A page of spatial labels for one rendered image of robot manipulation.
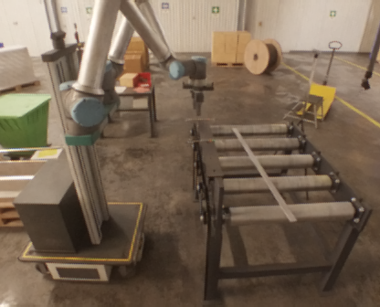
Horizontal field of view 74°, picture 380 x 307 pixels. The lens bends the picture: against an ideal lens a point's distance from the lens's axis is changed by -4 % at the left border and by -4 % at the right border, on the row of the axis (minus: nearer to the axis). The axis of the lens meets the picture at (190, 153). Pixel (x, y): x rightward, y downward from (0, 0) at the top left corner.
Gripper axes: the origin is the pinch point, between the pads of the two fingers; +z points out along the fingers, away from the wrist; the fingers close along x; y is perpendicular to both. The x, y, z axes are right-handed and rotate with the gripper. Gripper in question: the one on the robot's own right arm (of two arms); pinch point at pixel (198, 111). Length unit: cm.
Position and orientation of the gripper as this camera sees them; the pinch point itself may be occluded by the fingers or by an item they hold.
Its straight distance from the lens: 170.9
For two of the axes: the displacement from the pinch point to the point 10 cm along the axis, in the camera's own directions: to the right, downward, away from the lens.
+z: 0.0, 8.6, 5.1
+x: 0.5, 5.1, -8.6
